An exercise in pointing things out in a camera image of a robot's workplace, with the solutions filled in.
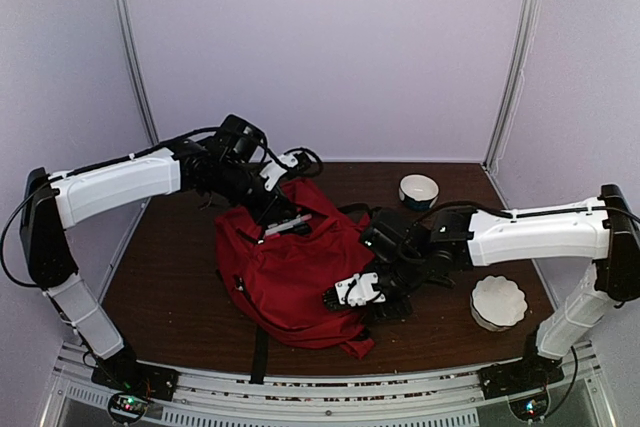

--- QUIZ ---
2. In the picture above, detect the white dark-rimmed bowl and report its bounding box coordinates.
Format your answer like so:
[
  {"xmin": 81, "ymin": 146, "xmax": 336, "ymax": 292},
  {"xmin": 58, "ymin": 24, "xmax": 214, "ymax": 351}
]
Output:
[{"xmin": 398, "ymin": 174, "xmax": 440, "ymax": 212}]

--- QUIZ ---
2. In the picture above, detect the aluminium front rail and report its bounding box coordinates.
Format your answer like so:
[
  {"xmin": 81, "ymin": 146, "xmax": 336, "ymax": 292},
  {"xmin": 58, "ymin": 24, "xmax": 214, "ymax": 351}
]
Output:
[{"xmin": 35, "ymin": 342, "xmax": 622, "ymax": 426}]

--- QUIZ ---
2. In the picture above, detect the right aluminium frame post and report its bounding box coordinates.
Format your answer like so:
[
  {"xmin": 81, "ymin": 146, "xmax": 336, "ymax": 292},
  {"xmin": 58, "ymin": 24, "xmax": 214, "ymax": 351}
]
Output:
[{"xmin": 483, "ymin": 0, "xmax": 540, "ymax": 175}]

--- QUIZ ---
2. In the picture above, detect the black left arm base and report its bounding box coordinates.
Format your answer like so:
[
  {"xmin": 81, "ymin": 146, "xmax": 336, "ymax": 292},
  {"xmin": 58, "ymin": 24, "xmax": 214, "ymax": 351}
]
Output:
[{"xmin": 89, "ymin": 342, "xmax": 179, "ymax": 401}]

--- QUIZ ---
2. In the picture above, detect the white pink marker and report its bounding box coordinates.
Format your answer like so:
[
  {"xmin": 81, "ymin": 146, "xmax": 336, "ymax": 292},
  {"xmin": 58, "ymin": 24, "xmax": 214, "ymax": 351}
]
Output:
[{"xmin": 264, "ymin": 214, "xmax": 312, "ymax": 237}]

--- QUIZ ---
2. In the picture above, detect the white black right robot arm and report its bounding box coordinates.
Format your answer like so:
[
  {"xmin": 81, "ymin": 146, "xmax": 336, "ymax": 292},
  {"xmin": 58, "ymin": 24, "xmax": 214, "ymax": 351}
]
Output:
[{"xmin": 338, "ymin": 184, "xmax": 639, "ymax": 389}]

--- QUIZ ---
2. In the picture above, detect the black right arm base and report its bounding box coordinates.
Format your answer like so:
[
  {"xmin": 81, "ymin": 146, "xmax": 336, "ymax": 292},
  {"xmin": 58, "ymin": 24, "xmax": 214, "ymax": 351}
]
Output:
[{"xmin": 478, "ymin": 343, "xmax": 564, "ymax": 400}]

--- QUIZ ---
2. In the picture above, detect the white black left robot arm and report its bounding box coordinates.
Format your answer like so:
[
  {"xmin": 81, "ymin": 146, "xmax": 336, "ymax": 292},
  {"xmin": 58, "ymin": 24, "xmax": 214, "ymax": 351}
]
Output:
[{"xmin": 16, "ymin": 114, "xmax": 310, "ymax": 391}]

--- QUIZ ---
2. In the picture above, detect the white scalloped dish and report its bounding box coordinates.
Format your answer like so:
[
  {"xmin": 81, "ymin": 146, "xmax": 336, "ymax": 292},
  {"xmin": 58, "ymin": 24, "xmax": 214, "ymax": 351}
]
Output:
[{"xmin": 470, "ymin": 276, "xmax": 528, "ymax": 332}]

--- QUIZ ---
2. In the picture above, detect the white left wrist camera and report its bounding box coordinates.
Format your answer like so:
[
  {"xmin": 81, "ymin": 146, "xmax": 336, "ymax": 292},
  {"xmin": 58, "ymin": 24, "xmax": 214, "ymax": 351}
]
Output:
[{"xmin": 259, "ymin": 149, "xmax": 312, "ymax": 192}]

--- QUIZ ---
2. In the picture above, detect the red backpack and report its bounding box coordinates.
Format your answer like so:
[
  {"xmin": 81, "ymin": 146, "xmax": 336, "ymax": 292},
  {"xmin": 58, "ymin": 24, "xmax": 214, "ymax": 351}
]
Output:
[{"xmin": 214, "ymin": 179, "xmax": 375, "ymax": 384}]

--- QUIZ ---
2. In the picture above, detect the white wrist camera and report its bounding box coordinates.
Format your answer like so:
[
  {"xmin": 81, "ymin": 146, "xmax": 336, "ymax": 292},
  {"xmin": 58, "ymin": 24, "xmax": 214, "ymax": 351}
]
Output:
[
  {"xmin": 259, "ymin": 149, "xmax": 312, "ymax": 192},
  {"xmin": 322, "ymin": 272, "xmax": 387, "ymax": 311}
]

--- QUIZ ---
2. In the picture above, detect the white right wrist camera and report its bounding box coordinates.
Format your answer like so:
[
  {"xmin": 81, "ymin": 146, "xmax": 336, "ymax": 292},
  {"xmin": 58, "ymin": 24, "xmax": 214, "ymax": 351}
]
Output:
[{"xmin": 322, "ymin": 272, "xmax": 387, "ymax": 311}]

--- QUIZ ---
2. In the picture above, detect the aluminium frame post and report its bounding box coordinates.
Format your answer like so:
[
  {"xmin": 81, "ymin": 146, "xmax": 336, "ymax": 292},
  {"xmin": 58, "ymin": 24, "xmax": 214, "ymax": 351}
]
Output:
[
  {"xmin": 483, "ymin": 0, "xmax": 540, "ymax": 175},
  {"xmin": 114, "ymin": 0, "xmax": 159, "ymax": 145}
]

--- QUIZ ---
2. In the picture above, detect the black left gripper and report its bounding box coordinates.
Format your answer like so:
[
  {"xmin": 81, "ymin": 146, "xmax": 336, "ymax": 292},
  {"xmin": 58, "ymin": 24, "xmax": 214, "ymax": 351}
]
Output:
[{"xmin": 214, "ymin": 160, "xmax": 299, "ymax": 227}]

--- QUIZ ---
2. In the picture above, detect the left aluminium frame post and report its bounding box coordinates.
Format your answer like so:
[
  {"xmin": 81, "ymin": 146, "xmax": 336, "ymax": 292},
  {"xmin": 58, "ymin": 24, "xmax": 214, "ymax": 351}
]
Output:
[{"xmin": 114, "ymin": 0, "xmax": 159, "ymax": 145}]

